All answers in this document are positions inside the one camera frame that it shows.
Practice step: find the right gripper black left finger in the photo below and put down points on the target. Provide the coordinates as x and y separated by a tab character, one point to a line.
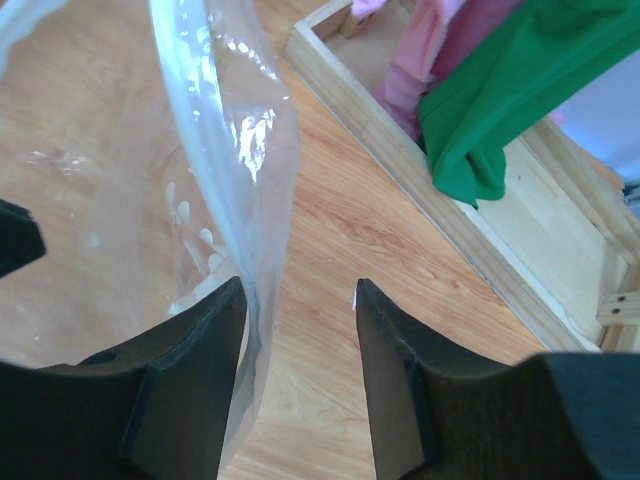
153	407

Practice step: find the green shirt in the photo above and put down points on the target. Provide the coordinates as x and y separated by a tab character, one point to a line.
536	59

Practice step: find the pink shirt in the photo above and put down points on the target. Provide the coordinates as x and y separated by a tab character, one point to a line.
438	37

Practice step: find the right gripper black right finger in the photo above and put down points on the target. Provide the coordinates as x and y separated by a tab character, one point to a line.
440	411

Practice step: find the clear zip top bag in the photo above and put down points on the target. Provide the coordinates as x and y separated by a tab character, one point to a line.
155	144

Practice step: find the wooden clothes rack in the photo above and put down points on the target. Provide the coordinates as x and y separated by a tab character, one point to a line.
561	248

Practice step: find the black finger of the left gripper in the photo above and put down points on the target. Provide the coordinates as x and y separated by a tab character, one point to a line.
21	241

